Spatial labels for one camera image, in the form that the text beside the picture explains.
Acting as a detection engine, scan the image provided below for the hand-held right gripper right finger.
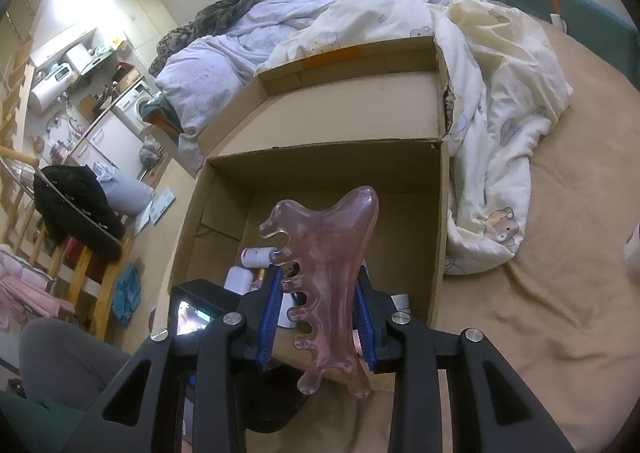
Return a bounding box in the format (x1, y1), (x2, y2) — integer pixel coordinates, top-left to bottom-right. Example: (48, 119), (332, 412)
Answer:
(352, 277), (576, 453)

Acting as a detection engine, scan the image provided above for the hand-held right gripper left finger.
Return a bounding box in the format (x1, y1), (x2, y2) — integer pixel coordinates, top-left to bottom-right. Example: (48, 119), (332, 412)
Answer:
(82, 268), (282, 453)

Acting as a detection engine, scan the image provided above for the white earbuds case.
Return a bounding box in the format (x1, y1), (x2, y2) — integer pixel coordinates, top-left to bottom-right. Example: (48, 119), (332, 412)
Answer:
(224, 267), (252, 295)

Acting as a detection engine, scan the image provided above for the white bottle pink label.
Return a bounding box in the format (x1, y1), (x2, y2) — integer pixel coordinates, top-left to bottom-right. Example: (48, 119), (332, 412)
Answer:
(241, 247), (280, 269)

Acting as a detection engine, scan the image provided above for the pink translucent massage comb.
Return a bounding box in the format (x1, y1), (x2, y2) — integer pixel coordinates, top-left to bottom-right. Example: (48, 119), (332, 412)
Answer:
(258, 185), (380, 400)

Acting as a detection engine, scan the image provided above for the cardboard box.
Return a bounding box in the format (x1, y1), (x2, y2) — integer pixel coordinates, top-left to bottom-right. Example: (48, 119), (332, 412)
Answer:
(169, 34), (452, 394)

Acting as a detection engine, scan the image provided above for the teal cloth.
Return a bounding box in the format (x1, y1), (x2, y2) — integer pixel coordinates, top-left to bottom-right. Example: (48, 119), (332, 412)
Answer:
(112, 265), (141, 324)

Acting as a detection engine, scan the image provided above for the book on floor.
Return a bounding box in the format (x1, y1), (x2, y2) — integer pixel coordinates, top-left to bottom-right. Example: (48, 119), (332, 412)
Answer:
(150, 189), (177, 224)

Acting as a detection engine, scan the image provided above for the wooden chair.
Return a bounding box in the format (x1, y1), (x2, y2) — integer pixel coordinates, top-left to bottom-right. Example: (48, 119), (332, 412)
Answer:
(0, 145), (136, 339)

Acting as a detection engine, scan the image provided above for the light blue bag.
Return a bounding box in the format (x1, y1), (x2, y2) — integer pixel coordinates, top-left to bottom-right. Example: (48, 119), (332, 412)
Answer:
(97, 173), (153, 218)

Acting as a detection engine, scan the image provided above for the person's grey trouser leg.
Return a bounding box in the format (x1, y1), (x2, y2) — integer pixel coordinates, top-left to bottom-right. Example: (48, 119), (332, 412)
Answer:
(19, 318), (136, 414)

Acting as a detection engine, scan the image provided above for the grey patterned bag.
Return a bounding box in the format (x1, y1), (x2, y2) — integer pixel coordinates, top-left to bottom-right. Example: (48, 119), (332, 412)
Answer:
(140, 138), (163, 168)

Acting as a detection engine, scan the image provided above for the black jacket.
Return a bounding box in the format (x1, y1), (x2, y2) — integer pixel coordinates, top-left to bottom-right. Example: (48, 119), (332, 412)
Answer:
(34, 164), (126, 261)

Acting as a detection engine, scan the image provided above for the pink garment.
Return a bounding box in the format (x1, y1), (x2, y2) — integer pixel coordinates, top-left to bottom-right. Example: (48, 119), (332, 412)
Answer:
(0, 243), (71, 331)

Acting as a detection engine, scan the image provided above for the white kitchen cabinet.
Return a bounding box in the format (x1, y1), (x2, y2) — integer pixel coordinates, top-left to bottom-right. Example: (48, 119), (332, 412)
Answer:
(65, 105), (146, 178)

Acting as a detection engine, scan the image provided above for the teal orange garment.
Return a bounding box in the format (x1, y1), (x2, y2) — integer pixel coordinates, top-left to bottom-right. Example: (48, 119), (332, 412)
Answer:
(141, 98), (183, 136)

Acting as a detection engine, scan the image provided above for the person's dark green top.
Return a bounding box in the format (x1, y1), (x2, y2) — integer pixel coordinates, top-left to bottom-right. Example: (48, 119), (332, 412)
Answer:
(0, 390), (88, 453)

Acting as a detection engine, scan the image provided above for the white washing machine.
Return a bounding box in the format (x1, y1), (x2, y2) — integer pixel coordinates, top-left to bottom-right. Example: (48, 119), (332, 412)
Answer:
(112, 78), (161, 134)

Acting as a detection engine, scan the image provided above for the pale blue duvet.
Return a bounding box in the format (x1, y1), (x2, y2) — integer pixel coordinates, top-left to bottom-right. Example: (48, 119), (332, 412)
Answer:
(165, 0), (351, 158)

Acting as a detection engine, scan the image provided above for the cream printed duvet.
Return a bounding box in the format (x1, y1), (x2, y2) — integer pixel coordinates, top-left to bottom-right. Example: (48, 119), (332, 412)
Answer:
(257, 0), (573, 276)

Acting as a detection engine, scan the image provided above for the white water heater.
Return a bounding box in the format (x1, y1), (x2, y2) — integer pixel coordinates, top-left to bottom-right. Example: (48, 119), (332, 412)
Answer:
(27, 75), (66, 112)

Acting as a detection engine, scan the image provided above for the camouflage fur blanket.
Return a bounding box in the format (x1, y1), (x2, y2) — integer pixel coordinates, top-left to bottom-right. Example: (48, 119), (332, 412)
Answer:
(149, 0), (266, 76)

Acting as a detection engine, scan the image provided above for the teal padded headboard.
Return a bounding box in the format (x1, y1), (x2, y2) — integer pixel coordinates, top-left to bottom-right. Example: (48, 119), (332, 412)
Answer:
(500, 0), (640, 78)

